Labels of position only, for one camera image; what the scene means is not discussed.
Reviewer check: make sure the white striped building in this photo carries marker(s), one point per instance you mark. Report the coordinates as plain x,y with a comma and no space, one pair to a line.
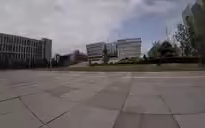
128,48

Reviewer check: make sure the low dark building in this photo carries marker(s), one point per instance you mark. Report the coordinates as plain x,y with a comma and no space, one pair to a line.
68,59

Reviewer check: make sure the grass strip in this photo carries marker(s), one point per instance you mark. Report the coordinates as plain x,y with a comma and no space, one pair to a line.
136,67

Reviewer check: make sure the grey paved slab plaza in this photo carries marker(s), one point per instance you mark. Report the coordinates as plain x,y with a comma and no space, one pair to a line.
100,100

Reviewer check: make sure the dark hedge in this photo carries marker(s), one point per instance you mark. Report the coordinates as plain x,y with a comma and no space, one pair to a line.
170,60

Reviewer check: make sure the large grey office building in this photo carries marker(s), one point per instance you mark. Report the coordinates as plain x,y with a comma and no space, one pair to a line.
16,50

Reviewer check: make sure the row of trees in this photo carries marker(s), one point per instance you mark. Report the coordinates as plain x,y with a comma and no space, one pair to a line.
203,33

